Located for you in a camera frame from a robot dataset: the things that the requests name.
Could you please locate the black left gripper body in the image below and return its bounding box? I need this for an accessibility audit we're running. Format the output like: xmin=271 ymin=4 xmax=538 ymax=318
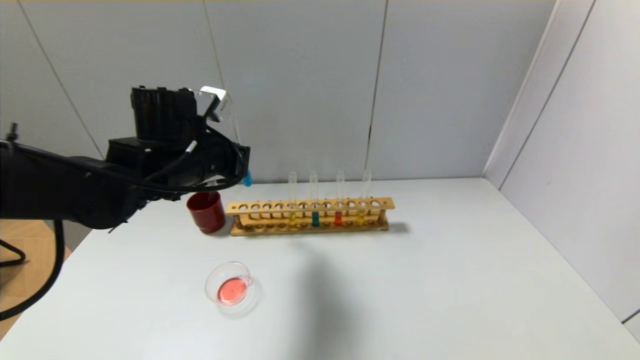
xmin=197 ymin=134 xmax=251 ymax=185

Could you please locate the clear glass dish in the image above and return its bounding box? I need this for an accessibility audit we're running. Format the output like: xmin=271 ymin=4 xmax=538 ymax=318
xmin=204 ymin=261 xmax=264 ymax=317

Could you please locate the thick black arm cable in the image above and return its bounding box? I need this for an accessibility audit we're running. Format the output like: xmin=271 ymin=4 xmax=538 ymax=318
xmin=0 ymin=219 xmax=66 ymax=321

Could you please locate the wooden test tube rack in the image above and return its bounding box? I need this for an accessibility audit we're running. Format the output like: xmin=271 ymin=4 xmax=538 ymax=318
xmin=226 ymin=197 xmax=396 ymax=237

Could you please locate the blue pigment test tube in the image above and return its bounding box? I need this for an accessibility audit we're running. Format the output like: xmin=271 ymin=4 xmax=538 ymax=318
xmin=309 ymin=170 xmax=321 ymax=228
xmin=219 ymin=99 xmax=253 ymax=188

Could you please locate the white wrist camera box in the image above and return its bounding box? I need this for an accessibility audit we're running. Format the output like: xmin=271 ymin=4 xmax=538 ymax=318
xmin=195 ymin=85 xmax=234 ymax=124

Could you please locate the dark red cup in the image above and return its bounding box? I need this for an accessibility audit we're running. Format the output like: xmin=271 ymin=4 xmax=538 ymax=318
xmin=186 ymin=190 xmax=226 ymax=235

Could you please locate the yellow pigment test tube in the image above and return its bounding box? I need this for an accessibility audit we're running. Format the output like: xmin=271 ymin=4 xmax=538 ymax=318
xmin=356 ymin=170 xmax=373 ymax=226
xmin=287 ymin=171 xmax=298 ymax=228

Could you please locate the black stand leg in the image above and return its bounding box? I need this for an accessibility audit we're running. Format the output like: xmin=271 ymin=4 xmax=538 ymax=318
xmin=0 ymin=239 xmax=26 ymax=267

